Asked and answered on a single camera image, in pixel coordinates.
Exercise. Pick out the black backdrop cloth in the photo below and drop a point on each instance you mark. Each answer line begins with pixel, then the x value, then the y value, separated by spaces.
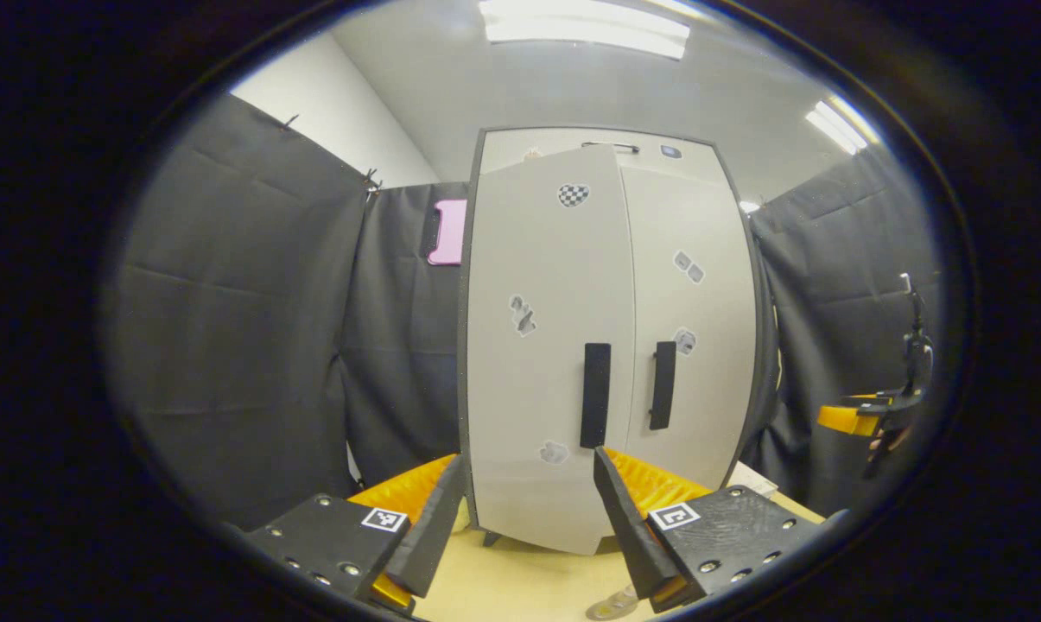
pixel 235 345

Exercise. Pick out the large ceiling light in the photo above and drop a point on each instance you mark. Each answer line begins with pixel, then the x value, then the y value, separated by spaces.
pixel 585 26

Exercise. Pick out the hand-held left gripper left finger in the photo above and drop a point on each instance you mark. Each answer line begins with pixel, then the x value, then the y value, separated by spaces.
pixel 429 536

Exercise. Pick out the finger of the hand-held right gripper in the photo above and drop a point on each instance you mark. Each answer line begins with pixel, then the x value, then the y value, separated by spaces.
pixel 844 420

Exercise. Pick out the grey cabinet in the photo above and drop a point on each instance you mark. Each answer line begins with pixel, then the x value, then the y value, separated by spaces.
pixel 762 345

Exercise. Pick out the small ceiling light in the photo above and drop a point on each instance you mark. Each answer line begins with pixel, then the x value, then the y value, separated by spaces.
pixel 841 125

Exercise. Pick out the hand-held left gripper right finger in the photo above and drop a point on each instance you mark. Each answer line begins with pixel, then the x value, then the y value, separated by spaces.
pixel 628 531

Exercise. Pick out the grey cabinet door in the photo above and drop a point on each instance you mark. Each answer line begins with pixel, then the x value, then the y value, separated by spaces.
pixel 537 380
pixel 701 389

